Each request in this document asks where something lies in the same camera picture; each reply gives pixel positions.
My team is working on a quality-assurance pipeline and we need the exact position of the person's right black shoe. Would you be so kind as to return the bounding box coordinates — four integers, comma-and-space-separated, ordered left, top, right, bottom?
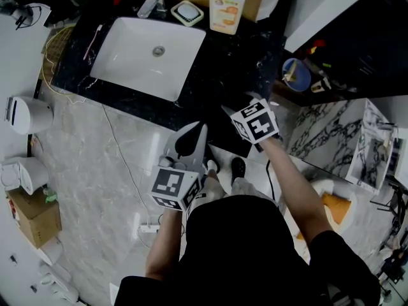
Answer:
230, 157, 247, 187

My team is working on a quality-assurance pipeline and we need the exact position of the white rounded bin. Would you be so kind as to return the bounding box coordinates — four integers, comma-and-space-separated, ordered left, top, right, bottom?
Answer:
4, 95, 54, 136

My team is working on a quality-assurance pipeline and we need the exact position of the small brown cardboard box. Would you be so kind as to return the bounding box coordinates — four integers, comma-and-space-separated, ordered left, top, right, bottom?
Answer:
6, 189, 63, 250

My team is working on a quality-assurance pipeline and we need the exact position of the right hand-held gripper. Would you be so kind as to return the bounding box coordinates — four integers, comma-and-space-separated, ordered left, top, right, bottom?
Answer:
221, 91, 284, 153

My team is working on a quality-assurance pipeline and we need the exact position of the blue bowl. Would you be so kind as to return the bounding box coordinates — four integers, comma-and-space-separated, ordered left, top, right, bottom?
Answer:
281, 57, 312, 92

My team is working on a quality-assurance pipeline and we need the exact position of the white marble-pattern cabinet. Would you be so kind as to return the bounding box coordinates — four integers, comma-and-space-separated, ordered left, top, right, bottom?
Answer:
288, 98, 400, 194

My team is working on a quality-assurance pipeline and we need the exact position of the white slanted shelf board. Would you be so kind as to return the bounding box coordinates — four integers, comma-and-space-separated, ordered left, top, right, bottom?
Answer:
283, 0, 390, 54

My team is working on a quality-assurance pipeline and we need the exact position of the white boxy appliance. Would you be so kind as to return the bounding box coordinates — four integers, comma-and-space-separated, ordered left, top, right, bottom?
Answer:
0, 156, 50, 196

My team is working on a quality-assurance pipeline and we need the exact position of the person's right forearm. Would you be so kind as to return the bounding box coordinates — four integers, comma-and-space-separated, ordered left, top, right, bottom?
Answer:
259, 137, 335, 245

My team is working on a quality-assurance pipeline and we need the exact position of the red and yellow small item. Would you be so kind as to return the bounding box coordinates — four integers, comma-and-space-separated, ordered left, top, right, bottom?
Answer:
305, 38, 327, 57

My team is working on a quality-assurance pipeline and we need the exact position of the person's right leg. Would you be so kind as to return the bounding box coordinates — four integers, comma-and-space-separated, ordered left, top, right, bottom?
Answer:
230, 176, 279, 207

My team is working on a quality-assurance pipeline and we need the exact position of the white soap bar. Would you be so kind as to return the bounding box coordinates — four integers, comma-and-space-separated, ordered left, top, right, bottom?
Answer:
177, 3, 200, 20

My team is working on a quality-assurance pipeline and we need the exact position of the person's left forearm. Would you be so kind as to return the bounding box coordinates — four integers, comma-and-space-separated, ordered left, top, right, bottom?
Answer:
145, 207, 188, 282

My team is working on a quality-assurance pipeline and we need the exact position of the white rectangular sink basin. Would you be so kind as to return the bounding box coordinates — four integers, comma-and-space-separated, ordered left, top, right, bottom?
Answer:
89, 17, 207, 103

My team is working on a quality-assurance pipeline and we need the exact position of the person's black shirt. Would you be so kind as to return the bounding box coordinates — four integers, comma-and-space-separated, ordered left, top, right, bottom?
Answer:
113, 194, 383, 306

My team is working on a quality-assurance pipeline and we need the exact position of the white device with black cable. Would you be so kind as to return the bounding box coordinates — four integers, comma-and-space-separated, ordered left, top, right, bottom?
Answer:
0, 0, 52, 31

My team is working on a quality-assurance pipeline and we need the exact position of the black cable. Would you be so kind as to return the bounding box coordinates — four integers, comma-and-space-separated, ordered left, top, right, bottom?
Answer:
265, 159, 280, 208

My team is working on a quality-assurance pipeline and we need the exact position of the person's leg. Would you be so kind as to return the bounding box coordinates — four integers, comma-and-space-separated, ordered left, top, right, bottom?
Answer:
190, 170, 228, 210
230, 176, 279, 207

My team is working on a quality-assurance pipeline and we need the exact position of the pale green soap dish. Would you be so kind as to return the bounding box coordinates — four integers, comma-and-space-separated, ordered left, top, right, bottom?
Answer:
170, 0, 205, 28

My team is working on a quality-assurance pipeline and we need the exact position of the white floor fixture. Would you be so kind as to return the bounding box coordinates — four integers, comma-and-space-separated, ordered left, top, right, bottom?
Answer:
38, 265, 80, 305

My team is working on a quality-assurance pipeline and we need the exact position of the yellow wire rack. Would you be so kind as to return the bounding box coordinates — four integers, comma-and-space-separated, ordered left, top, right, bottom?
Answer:
40, 23, 78, 89

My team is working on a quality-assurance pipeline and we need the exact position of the black marble sink counter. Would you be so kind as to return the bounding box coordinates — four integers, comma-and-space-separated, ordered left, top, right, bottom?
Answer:
50, 0, 286, 159

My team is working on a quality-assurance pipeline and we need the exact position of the white seat with orange cushion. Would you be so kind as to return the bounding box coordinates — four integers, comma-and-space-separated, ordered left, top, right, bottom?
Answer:
295, 176, 358, 242

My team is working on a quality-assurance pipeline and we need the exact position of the black metal stand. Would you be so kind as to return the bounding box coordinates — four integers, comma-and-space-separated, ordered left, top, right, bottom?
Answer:
368, 176, 408, 288

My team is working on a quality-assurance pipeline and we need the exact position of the white and black small container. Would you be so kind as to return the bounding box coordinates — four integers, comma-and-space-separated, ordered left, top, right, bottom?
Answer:
310, 77, 333, 94

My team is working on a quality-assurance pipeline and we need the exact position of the white power strip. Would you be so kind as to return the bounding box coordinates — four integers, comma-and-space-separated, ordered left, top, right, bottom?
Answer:
138, 222, 161, 234

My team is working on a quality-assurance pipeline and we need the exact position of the pink toothbrush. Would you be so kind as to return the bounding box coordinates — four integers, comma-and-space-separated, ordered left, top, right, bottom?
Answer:
82, 24, 104, 61

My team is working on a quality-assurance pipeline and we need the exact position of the person's left leg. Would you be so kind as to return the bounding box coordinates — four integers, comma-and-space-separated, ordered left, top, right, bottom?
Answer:
190, 170, 228, 210

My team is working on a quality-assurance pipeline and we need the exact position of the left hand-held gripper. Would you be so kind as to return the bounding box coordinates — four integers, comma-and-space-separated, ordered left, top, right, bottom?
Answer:
149, 121, 209, 212

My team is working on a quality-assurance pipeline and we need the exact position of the green small item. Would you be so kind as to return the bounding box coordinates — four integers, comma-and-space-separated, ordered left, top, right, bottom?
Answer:
43, 187, 59, 204

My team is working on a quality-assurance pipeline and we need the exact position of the thin white cable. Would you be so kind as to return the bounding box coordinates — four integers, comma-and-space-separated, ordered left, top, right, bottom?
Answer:
65, 92, 186, 250

